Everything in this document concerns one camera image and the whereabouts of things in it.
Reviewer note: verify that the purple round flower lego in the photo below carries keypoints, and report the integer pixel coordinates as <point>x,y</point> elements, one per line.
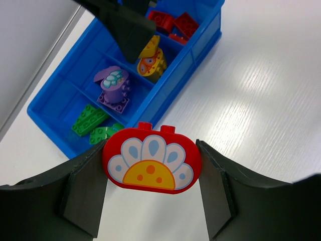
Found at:
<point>114,83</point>

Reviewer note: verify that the red lego with pink cloud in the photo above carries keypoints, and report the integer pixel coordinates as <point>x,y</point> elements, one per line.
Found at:
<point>160,161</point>

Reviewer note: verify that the purple rectangular lego brick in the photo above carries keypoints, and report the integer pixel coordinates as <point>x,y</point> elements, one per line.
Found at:
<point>119,107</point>

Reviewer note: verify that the green lego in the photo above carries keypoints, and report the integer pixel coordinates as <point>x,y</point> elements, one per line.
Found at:
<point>103,133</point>

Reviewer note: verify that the red lego block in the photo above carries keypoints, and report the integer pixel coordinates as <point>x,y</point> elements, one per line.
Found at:
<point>186,25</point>

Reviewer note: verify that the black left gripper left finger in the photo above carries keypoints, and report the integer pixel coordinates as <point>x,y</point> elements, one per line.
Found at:
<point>63,203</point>

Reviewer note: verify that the blue divided plastic bin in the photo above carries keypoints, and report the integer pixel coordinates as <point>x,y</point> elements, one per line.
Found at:
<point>71,87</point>

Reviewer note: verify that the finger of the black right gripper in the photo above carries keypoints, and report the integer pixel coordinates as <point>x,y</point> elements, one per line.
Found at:
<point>126,22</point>

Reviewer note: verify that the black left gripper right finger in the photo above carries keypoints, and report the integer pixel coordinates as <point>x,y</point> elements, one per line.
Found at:
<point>240,204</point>

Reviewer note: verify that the green rectangular lego brick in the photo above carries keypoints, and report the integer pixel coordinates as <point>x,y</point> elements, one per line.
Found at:
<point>88,120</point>

